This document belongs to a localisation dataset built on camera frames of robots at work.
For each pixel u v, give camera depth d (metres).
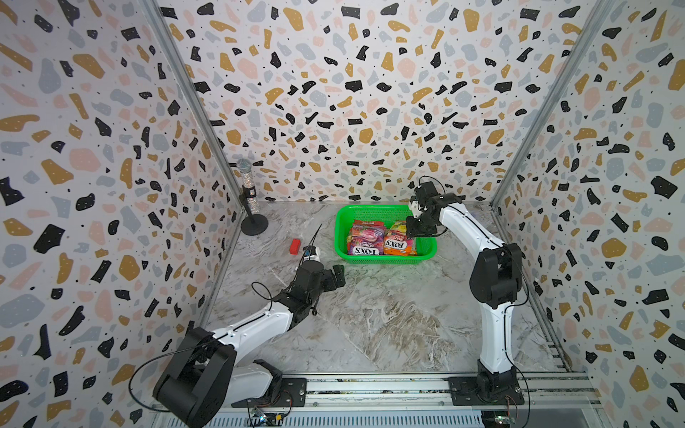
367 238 1.00
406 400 0.73
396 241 1.00
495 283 0.57
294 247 1.06
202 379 0.41
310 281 0.65
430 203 0.73
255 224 1.13
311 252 0.76
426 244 0.98
